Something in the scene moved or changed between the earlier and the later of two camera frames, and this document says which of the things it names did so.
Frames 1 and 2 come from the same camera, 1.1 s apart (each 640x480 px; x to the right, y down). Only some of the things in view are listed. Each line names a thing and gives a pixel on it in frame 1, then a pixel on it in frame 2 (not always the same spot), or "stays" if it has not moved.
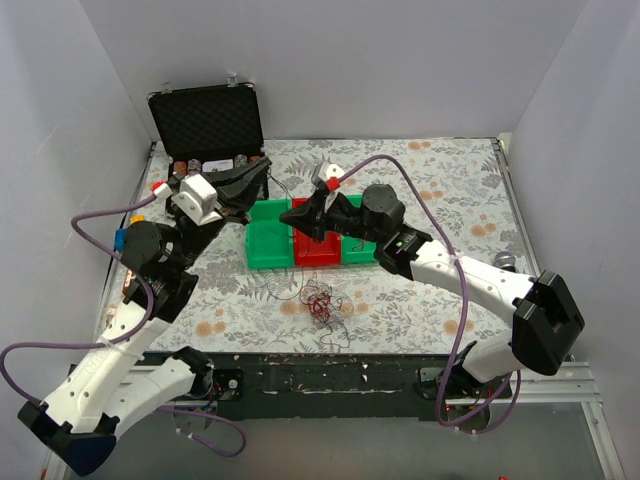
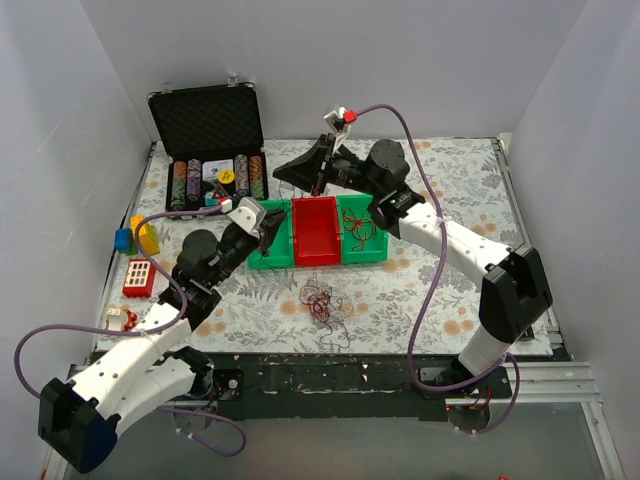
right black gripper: x=320 y=220 -> x=322 y=167
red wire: x=319 y=304 stays
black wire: x=332 y=332 stays
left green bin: x=269 y=242 stays
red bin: x=311 y=252 stays
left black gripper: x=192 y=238 -> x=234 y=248
